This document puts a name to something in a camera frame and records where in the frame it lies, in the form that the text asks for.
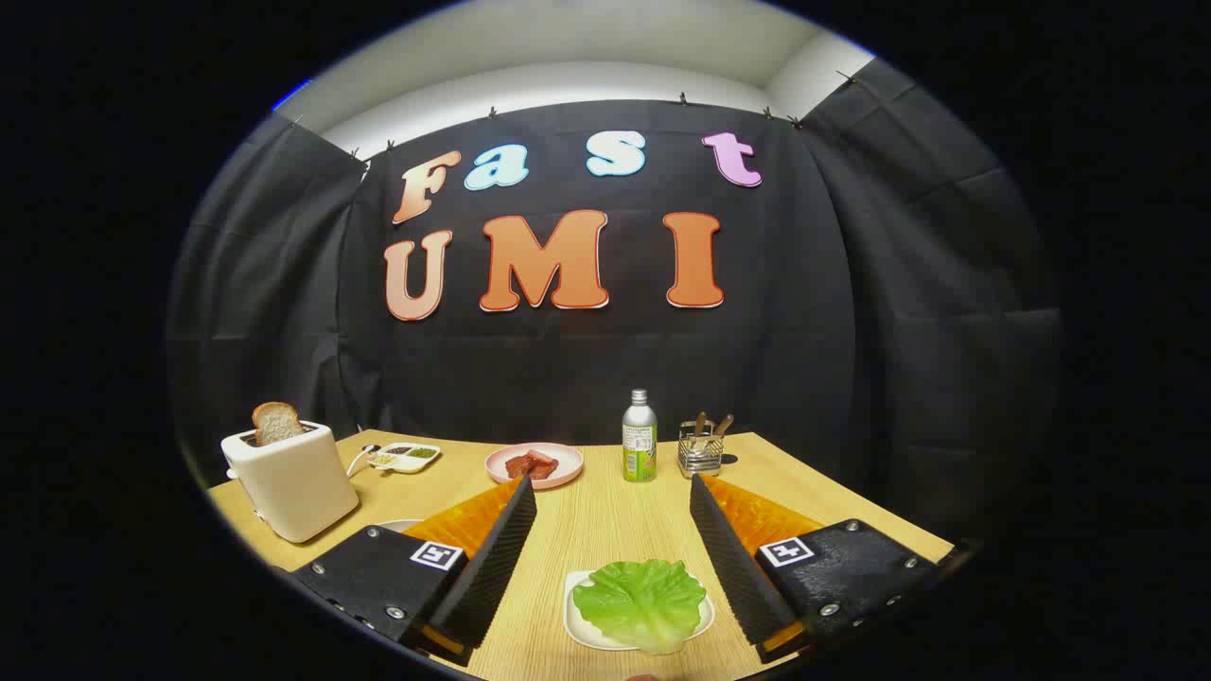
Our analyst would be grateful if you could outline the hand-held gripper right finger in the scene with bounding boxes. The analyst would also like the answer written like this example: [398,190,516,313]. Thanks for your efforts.
[689,473,947,665]

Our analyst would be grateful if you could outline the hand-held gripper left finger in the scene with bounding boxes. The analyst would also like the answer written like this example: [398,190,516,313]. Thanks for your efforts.
[289,475,538,668]

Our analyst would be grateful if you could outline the white square plate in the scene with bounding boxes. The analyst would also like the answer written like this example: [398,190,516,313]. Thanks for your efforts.
[563,569,716,652]

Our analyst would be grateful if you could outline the white divided condiment dish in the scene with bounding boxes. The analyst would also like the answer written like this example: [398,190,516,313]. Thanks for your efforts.
[367,443,442,474]

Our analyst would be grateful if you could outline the pink plate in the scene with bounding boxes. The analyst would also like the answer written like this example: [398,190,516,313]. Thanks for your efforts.
[484,443,585,490]

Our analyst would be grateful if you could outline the metal wire cutlery holder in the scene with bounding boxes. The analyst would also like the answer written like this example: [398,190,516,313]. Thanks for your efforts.
[677,422,725,478]

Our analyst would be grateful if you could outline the red meat pieces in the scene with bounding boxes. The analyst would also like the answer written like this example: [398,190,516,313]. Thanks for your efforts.
[504,450,559,480]

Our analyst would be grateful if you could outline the green label metal bottle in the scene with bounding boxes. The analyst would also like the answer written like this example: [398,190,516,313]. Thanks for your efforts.
[622,389,658,483]

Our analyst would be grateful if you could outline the white toaster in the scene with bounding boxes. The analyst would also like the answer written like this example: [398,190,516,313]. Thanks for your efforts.
[220,421,360,544]

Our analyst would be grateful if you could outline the black backdrop cloth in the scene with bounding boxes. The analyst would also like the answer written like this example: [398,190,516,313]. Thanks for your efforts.
[168,59,1065,550]

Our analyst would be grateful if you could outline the green lettuce leaf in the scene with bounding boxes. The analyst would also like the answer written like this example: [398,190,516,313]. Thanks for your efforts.
[572,559,708,655]

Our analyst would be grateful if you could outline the toasted bread slice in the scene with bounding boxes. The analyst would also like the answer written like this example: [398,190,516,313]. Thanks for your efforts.
[252,402,305,446]

